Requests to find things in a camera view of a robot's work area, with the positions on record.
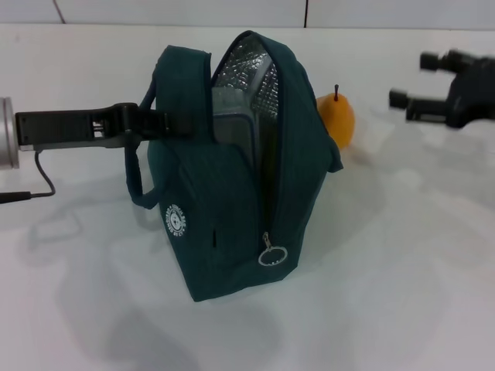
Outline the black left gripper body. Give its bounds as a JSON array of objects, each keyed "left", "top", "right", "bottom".
[{"left": 14, "top": 101, "right": 133, "bottom": 151}]

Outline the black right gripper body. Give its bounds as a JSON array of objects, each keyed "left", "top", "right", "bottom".
[{"left": 443, "top": 51, "right": 495, "bottom": 131}]

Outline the grey lunch box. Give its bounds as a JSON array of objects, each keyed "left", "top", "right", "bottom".
[{"left": 210, "top": 87, "right": 259, "bottom": 171}]

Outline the thin dark left gripper cable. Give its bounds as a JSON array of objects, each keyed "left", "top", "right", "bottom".
[{"left": 0, "top": 150, "right": 56, "bottom": 205}]

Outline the dark teal insulated lunch bag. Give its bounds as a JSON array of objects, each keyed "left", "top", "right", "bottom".
[{"left": 125, "top": 29, "right": 344, "bottom": 305}]

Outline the yellow orange pear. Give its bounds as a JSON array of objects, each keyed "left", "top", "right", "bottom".
[{"left": 316, "top": 83, "right": 357, "bottom": 150}]

